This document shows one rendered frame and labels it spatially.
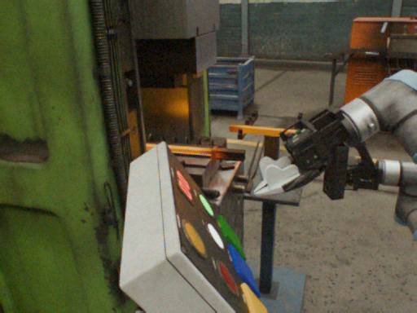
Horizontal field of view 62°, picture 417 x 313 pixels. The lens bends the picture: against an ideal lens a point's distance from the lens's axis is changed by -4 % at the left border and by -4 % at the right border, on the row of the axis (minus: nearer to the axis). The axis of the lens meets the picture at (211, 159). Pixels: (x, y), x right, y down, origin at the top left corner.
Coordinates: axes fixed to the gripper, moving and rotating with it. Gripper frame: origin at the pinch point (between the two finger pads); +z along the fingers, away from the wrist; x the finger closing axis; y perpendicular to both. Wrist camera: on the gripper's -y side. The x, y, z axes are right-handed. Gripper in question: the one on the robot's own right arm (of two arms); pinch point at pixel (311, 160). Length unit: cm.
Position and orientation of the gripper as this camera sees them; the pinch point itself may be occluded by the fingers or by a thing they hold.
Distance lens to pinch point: 110.7
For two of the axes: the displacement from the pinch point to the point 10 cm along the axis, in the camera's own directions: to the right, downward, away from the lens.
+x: 2.7, -3.9, 8.8
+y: 0.3, 9.2, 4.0
